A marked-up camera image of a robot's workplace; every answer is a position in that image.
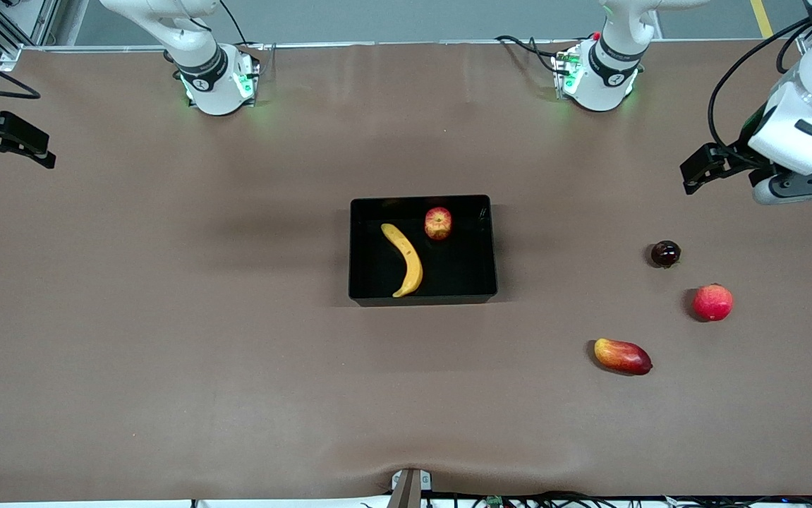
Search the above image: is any large table cover mat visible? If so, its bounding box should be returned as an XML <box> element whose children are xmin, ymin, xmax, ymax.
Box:
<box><xmin>0</xmin><ymin>39</ymin><xmax>812</xmax><ymax>503</ymax></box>

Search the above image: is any red yellow apple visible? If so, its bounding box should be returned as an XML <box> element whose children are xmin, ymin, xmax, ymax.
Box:
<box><xmin>425</xmin><ymin>207</ymin><xmax>452</xmax><ymax>241</ymax></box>

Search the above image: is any black cable along table edge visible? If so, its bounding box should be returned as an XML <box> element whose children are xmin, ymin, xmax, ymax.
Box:
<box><xmin>425</xmin><ymin>490</ymin><xmax>812</xmax><ymax>508</ymax></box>

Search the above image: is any black plastic box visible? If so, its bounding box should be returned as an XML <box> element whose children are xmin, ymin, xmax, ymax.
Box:
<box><xmin>349</xmin><ymin>195</ymin><xmax>499</xmax><ymax>307</ymax></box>

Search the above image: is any black base cable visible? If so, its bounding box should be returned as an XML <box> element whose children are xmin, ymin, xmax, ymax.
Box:
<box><xmin>495</xmin><ymin>34</ymin><xmax>563</xmax><ymax>73</ymax></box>
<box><xmin>217</xmin><ymin>0</ymin><xmax>270</xmax><ymax>80</ymax></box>

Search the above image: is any yellow banana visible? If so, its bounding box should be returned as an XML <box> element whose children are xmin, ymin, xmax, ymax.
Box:
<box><xmin>380</xmin><ymin>223</ymin><xmax>424</xmax><ymax>298</ymax></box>

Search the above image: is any dark purple round fruit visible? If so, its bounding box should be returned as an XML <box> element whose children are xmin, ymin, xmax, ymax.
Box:
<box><xmin>647</xmin><ymin>240</ymin><xmax>682</xmax><ymax>270</ymax></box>

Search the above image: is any metal table edge bracket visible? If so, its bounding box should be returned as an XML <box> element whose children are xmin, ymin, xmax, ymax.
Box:
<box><xmin>389</xmin><ymin>468</ymin><xmax>434</xmax><ymax>508</ymax></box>

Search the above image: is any red yellow mango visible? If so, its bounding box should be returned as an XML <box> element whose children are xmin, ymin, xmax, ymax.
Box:
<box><xmin>593</xmin><ymin>338</ymin><xmax>653</xmax><ymax>376</ymax></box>

